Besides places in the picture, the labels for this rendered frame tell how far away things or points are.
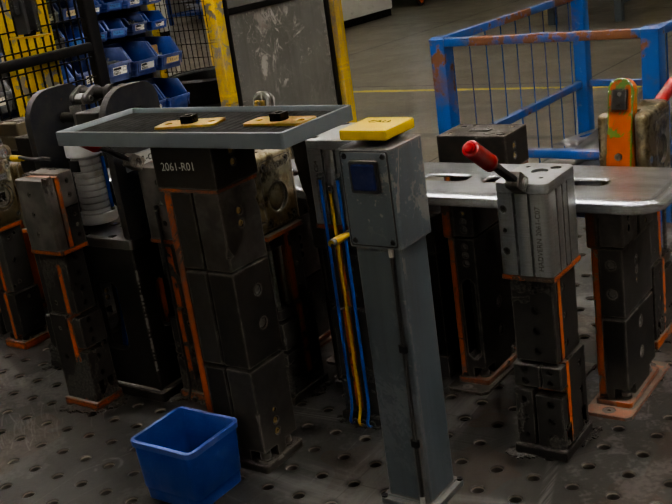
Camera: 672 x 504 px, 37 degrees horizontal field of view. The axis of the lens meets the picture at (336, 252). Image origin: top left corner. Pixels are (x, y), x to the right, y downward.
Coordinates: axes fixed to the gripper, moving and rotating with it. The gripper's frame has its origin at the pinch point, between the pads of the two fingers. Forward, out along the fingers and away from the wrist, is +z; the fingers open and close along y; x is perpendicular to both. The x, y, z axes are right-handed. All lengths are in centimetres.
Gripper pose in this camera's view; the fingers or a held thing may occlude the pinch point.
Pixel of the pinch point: (25, 14)
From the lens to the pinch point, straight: 196.7
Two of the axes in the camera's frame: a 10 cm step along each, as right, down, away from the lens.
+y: 5.6, -3.3, 7.6
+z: 1.4, 9.4, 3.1
